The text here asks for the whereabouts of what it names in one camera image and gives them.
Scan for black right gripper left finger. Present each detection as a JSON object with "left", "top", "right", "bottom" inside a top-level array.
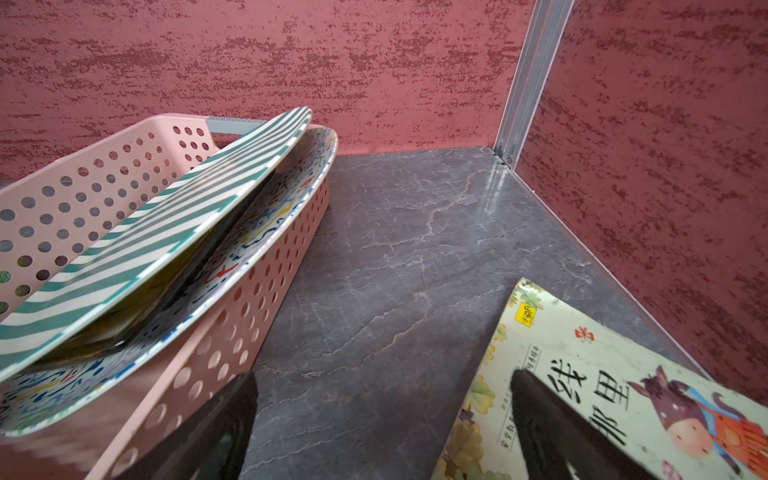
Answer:
[{"left": 119, "top": 372, "right": 258, "bottom": 479}]

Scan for children's picture book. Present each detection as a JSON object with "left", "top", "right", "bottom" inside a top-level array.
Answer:
[{"left": 433, "top": 279, "right": 767, "bottom": 479}]

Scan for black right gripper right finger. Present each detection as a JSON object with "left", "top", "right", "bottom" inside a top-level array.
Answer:
[{"left": 510, "top": 369, "right": 653, "bottom": 479}]

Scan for colourful speckled round plate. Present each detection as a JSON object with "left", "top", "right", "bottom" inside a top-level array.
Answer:
[{"left": 1, "top": 126, "right": 338, "bottom": 437}]

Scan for aluminium corner post right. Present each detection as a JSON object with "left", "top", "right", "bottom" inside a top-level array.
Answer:
[{"left": 493, "top": 0, "right": 575, "bottom": 171}]

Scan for green white striped round plate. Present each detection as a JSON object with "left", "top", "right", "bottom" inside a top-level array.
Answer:
[{"left": 1, "top": 106, "right": 312, "bottom": 381}]

